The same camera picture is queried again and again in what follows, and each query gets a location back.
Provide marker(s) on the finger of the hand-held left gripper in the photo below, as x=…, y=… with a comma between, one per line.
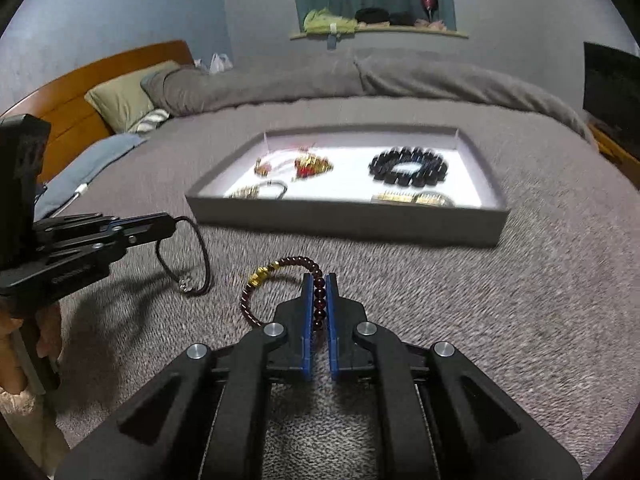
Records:
x=115, y=225
x=75, y=272

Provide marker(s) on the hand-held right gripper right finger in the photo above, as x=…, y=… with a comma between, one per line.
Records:
x=331, y=330

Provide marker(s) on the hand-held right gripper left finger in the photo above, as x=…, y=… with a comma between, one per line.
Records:
x=307, y=330

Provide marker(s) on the grey shallow tray box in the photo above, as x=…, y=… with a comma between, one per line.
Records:
x=350, y=225

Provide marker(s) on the person's left hand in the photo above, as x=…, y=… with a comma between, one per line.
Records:
x=50, y=332

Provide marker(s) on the light blue cloth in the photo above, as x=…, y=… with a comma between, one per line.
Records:
x=95, y=165

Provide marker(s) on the wooden headboard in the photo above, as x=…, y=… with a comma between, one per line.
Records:
x=65, y=95

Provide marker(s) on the striped pillow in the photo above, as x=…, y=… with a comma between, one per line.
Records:
x=150, y=120

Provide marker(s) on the green pillow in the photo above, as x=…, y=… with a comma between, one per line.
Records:
x=125, y=95

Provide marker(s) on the grey bed cover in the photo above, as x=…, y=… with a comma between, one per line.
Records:
x=500, y=310

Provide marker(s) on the white plastic bag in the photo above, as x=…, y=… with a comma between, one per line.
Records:
x=220, y=63

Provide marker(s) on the grey duvet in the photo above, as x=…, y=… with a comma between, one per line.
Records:
x=350, y=80

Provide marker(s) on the green cloth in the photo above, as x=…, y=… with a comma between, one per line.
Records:
x=325, y=22

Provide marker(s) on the window sill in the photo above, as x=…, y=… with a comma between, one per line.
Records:
x=380, y=32

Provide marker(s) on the black cloth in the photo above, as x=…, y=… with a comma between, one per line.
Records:
x=380, y=16

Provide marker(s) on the pink cloth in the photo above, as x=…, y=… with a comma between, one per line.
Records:
x=435, y=25

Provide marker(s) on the wooden television stand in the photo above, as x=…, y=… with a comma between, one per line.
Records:
x=612, y=152

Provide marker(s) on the black television screen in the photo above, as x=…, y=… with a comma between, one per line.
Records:
x=615, y=95

